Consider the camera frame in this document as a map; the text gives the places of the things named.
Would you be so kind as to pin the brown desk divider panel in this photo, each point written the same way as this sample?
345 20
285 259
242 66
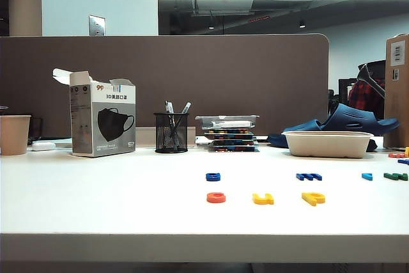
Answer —
191 71

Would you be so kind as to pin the red plaid jacket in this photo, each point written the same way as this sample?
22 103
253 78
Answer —
362 94

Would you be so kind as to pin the black office chair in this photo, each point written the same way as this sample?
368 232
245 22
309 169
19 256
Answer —
375 68

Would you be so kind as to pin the black mesh pen holder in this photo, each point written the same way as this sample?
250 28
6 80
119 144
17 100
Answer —
171 132

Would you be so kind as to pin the light blue letter v magnet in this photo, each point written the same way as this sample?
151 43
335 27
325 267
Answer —
367 176

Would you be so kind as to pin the beige pulp food tray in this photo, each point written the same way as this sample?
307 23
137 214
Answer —
329 145

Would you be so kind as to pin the brown paper cup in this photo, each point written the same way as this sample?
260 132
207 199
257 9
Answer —
14 135

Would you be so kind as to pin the brown cardboard box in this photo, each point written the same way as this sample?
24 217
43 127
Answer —
397 100

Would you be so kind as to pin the black gel pen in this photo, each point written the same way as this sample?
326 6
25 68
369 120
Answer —
169 106
187 107

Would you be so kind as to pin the white grey face mask box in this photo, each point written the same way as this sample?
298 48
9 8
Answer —
102 119

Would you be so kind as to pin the yellow letter p magnet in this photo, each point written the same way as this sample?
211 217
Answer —
314 198

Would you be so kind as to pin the dark blue letter m magnet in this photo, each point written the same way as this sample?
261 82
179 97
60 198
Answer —
308 176

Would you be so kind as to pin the white earbuds case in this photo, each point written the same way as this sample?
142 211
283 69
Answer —
43 146

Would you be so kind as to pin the yellow letter u magnet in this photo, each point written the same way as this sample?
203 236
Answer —
262 201

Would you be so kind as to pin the small blue letter magnet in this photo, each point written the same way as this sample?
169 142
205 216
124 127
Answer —
404 161

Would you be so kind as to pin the green letter w magnet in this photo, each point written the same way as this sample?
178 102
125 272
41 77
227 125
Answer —
396 176

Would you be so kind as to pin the dark blue round letter magnet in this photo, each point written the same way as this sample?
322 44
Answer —
213 176

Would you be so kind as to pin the black computer monitor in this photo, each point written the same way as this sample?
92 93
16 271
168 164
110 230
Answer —
345 90

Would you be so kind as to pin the metal wall switch plate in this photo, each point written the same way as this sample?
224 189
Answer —
97 25

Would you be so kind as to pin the small orange letter magnet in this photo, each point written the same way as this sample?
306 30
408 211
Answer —
397 155

